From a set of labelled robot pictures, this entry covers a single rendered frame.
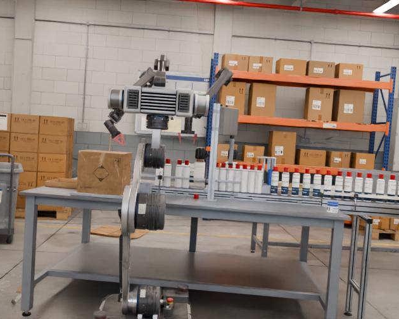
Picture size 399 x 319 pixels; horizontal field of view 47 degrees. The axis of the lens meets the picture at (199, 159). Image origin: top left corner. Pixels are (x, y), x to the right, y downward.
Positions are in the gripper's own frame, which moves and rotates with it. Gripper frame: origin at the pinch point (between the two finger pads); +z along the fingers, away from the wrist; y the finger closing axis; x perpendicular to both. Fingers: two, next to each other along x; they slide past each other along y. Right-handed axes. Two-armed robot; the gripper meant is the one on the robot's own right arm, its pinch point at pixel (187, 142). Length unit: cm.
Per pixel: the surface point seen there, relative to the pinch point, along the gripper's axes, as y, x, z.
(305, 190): -86, 16, 27
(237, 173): -37.2, 10.0, 18.7
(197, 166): -10.4, -20.4, 17.5
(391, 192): -145, 23, 23
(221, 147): -63, -357, 5
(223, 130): -23.8, 23.8, -10.5
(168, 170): 12.2, 3.4, 20.9
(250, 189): -48, 11, 30
